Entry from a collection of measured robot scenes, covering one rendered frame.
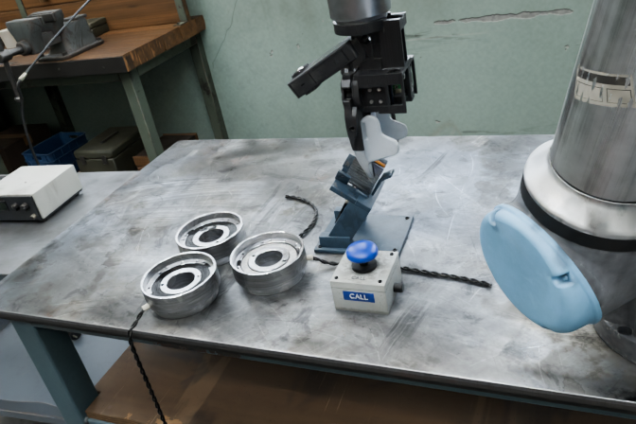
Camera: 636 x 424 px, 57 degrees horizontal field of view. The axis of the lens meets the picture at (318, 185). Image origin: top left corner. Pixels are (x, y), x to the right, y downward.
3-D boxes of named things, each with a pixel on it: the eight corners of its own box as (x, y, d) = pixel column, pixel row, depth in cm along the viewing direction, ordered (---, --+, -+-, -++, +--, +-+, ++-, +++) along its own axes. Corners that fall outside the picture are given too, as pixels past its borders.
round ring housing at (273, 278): (233, 304, 79) (225, 280, 77) (239, 259, 88) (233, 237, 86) (309, 291, 78) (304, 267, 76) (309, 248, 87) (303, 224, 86)
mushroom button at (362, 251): (346, 287, 74) (340, 255, 71) (356, 268, 77) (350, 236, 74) (378, 290, 72) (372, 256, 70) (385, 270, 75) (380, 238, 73)
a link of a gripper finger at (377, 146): (400, 185, 76) (393, 116, 73) (357, 185, 78) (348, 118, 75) (405, 176, 79) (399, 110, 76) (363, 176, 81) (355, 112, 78)
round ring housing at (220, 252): (168, 265, 90) (161, 242, 89) (210, 228, 98) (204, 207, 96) (221, 276, 85) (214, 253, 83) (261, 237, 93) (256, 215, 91)
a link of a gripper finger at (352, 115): (361, 154, 75) (352, 87, 72) (349, 154, 75) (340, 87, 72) (370, 142, 79) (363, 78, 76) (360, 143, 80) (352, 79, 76)
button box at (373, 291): (335, 309, 74) (328, 278, 72) (352, 275, 80) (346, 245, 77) (397, 316, 71) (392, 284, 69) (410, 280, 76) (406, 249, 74)
